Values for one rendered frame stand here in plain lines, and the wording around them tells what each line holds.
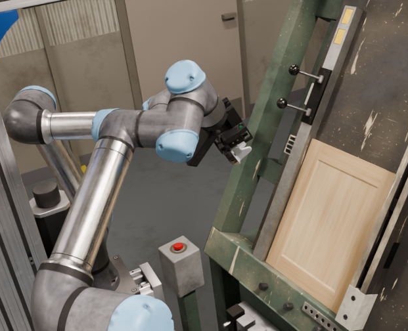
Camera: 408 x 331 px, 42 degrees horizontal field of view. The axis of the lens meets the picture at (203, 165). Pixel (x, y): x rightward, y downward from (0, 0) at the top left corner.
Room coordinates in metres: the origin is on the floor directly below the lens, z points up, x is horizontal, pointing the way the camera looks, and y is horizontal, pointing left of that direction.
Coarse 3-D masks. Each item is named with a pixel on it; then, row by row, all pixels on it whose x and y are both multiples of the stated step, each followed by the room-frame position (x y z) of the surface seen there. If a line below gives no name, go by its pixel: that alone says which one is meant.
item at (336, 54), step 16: (352, 16) 1.76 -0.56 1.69; (336, 32) 1.78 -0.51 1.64; (352, 32) 1.76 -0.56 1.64; (336, 48) 1.74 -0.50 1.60; (336, 64) 1.72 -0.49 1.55; (336, 80) 1.72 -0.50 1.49; (320, 112) 1.68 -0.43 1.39; (304, 128) 1.67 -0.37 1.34; (304, 144) 1.64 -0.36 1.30; (288, 160) 1.65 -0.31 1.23; (288, 176) 1.62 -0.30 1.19; (288, 192) 1.59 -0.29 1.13; (272, 208) 1.60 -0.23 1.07; (272, 224) 1.56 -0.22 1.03; (272, 240) 1.55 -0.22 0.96; (256, 256) 1.54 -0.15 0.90
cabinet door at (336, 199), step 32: (320, 160) 1.58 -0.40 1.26; (352, 160) 1.49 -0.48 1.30; (320, 192) 1.51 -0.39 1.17; (352, 192) 1.42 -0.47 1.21; (384, 192) 1.34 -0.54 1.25; (288, 224) 1.54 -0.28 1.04; (320, 224) 1.45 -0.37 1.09; (352, 224) 1.36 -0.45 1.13; (288, 256) 1.47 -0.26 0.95; (320, 256) 1.38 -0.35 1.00; (352, 256) 1.30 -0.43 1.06; (320, 288) 1.31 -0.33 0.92
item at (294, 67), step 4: (292, 64) 1.72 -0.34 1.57; (288, 68) 1.72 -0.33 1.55; (292, 68) 1.70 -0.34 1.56; (296, 68) 1.70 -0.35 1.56; (292, 72) 1.70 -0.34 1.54; (296, 72) 1.70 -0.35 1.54; (300, 72) 1.71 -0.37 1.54; (304, 72) 1.71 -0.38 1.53; (308, 76) 1.72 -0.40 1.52; (312, 76) 1.71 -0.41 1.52; (316, 76) 1.71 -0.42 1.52; (320, 76) 1.71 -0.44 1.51; (324, 76) 1.71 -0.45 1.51; (320, 80) 1.70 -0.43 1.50
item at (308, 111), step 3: (279, 99) 1.68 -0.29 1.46; (282, 99) 1.68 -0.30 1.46; (285, 99) 1.68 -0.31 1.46; (279, 102) 1.67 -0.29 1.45; (282, 102) 1.67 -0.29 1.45; (285, 102) 1.67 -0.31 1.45; (279, 105) 1.67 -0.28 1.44; (282, 105) 1.67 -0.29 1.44; (285, 105) 1.67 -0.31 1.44; (288, 105) 1.68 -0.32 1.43; (291, 105) 1.68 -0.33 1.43; (282, 108) 1.68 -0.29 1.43; (294, 108) 1.68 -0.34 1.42; (297, 108) 1.68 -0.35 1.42; (300, 108) 1.68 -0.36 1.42; (309, 108) 1.68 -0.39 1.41; (303, 111) 1.68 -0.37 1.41; (306, 111) 1.68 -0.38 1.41; (309, 111) 1.67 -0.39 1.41; (306, 114) 1.67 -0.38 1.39; (309, 114) 1.67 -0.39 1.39
